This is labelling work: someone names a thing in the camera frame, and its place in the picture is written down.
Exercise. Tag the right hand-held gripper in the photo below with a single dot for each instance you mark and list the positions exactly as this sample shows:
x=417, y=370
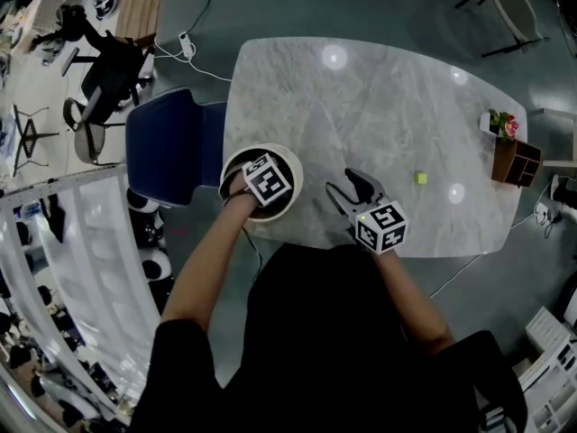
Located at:
x=381, y=226

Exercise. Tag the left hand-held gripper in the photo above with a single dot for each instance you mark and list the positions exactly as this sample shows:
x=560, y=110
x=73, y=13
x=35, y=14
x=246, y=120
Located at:
x=267, y=181

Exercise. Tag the small green cube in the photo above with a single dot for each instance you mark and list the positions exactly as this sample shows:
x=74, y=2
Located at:
x=420, y=178

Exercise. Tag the person's right forearm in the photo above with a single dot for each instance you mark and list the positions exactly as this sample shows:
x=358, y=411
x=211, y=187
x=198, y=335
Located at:
x=405, y=287

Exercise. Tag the person's left forearm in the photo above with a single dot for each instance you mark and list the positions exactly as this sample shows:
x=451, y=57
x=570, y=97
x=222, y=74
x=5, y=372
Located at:
x=203, y=269

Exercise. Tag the cream patterned bucket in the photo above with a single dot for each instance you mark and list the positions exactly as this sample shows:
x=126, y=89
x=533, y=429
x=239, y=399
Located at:
x=293, y=169

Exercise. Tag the blue upholstered chair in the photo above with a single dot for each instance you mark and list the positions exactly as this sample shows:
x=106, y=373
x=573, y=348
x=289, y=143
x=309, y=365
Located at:
x=171, y=147

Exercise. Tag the white round robot toy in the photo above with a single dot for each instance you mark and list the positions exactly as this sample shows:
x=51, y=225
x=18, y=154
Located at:
x=155, y=266
x=142, y=201

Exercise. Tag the white power strip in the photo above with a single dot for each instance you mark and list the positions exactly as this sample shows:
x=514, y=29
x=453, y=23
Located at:
x=185, y=44

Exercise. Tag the person's black shirt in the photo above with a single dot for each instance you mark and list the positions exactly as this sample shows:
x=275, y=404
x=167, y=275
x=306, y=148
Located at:
x=338, y=354

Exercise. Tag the potted pink flower plant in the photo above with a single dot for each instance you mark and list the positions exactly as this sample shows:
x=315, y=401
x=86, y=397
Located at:
x=502, y=124

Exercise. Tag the brown wooden desk organizer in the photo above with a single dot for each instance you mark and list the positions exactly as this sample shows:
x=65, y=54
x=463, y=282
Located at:
x=516, y=163

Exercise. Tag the black mesh chair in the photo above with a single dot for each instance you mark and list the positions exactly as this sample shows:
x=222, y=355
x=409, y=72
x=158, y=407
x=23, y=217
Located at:
x=90, y=140

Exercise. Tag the black armrest office chair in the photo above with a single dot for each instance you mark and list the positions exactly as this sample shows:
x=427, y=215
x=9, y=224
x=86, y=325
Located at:
x=110, y=75

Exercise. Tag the white display shelf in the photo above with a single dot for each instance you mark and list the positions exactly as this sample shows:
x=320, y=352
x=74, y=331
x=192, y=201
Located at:
x=90, y=287

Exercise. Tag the grey dining chair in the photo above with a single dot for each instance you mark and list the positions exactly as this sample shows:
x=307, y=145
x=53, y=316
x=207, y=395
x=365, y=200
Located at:
x=514, y=11

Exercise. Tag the white storage rack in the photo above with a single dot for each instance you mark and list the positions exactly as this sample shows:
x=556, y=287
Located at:
x=552, y=377

